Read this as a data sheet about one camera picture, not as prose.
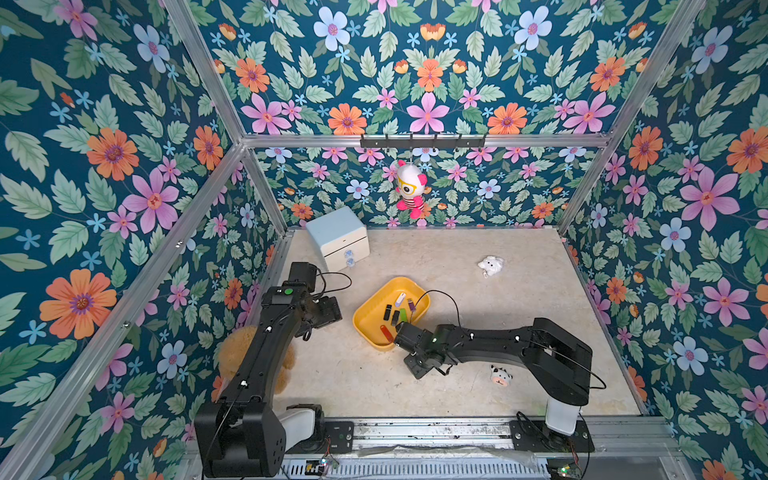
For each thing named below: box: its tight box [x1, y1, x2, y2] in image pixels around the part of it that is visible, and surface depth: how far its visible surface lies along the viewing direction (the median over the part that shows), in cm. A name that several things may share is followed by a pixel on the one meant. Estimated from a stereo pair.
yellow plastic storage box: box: [352, 276, 431, 351], surface depth 98 cm
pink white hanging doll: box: [395, 160, 432, 220], surface depth 100 cm
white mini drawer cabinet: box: [306, 206, 370, 272], surface depth 103 cm
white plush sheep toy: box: [478, 256, 505, 278], surface depth 107 cm
